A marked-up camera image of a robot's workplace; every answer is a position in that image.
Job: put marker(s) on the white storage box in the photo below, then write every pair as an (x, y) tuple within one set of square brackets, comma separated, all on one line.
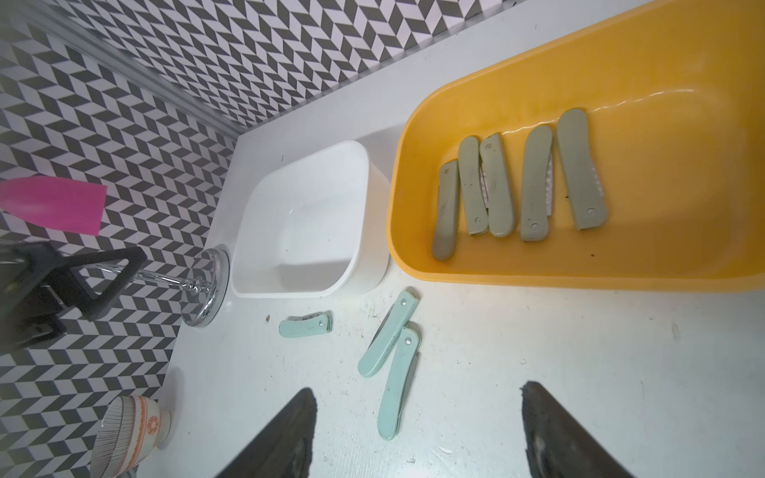
[(314, 229)]

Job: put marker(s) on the mint fruit knife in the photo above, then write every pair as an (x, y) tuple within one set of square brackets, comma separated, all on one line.
[(394, 396), (306, 326), (388, 333)]

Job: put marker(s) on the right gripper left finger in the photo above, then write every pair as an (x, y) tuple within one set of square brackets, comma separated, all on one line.
[(284, 447)]

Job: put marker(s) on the olive fruit knife angled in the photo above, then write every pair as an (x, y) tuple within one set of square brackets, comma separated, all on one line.
[(501, 210)]

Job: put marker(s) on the yellow storage box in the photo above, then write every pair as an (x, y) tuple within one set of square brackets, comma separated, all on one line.
[(674, 95)]

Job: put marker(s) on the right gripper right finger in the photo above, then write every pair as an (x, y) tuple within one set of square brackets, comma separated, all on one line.
[(557, 444)]

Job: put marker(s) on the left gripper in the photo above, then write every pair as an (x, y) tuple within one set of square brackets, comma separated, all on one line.
[(30, 293)]

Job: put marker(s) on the olive fruit knife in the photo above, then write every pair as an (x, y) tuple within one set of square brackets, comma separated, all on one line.
[(585, 193), (534, 203), (469, 171), (445, 232)]

